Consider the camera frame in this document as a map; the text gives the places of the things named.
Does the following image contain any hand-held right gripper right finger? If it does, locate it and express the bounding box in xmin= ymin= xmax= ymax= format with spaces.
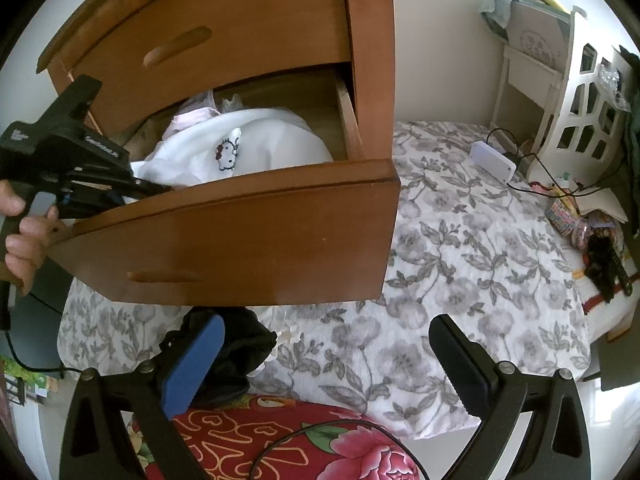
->
xmin=429 ymin=314 xmax=592 ymax=480

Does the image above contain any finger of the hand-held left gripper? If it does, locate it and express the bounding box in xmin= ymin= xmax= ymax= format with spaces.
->
xmin=75 ymin=192 xmax=132 ymax=221
xmin=122 ymin=176 xmax=175 ymax=199

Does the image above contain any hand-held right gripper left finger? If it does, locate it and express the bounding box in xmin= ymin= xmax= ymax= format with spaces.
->
xmin=59 ymin=314 xmax=226 ymax=480

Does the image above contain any black garment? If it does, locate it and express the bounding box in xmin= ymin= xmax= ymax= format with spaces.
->
xmin=159 ymin=306 xmax=278 ymax=406

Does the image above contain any pink garment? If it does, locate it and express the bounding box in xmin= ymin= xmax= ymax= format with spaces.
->
xmin=162 ymin=91 xmax=223 ymax=141

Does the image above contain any wooden drawer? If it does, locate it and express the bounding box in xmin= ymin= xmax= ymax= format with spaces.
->
xmin=42 ymin=62 xmax=402 ymax=308
xmin=65 ymin=0 xmax=351 ymax=126

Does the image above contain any white garment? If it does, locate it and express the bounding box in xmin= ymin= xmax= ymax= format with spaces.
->
xmin=131 ymin=106 xmax=333 ymax=196

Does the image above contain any person's left hand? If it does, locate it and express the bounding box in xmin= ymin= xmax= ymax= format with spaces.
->
xmin=0 ymin=181 xmax=60 ymax=281

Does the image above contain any red floral blanket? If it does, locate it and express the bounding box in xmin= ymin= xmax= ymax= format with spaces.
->
xmin=127 ymin=394 xmax=423 ymax=480

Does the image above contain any grey floral bed quilt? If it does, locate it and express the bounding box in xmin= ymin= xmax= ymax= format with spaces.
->
xmin=56 ymin=120 xmax=593 ymax=441

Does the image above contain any cream knit blanket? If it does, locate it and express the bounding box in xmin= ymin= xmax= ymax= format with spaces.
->
xmin=570 ymin=255 xmax=640 ymax=346

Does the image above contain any dark board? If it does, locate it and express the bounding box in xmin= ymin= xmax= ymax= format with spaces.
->
xmin=597 ymin=340 xmax=640 ymax=393

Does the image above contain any green printed box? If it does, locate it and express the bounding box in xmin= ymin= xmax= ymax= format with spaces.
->
xmin=0 ymin=355 xmax=57 ymax=406

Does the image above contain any black stuffed toy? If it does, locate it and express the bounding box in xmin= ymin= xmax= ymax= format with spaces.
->
xmin=585 ymin=232 xmax=636 ymax=306

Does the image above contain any pink patterned jar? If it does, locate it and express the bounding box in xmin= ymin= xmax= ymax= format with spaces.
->
xmin=572 ymin=220 xmax=593 ymax=251

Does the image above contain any closed wooden drawer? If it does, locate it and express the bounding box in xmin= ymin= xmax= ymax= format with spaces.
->
xmin=65 ymin=0 xmax=351 ymax=126

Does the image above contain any white rectangular device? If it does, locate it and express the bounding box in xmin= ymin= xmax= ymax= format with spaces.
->
xmin=470 ymin=141 xmax=517 ymax=183

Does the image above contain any beige paper pad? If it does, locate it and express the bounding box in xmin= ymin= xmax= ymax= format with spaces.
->
xmin=570 ymin=187 xmax=628 ymax=223

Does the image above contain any white lattice rack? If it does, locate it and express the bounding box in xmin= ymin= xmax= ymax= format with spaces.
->
xmin=487 ymin=10 xmax=631 ymax=188

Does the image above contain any wooden nightstand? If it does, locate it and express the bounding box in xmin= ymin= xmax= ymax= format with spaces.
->
xmin=36 ymin=0 xmax=396 ymax=161

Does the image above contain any clear plastic bag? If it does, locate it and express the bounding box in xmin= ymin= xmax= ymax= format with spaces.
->
xmin=597 ymin=57 xmax=633 ymax=108

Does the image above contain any grey board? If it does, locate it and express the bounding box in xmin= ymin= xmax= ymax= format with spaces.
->
xmin=507 ymin=0 xmax=571 ymax=68

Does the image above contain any pale green cloth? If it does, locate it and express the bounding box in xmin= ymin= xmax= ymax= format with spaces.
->
xmin=480 ymin=0 xmax=513 ymax=36

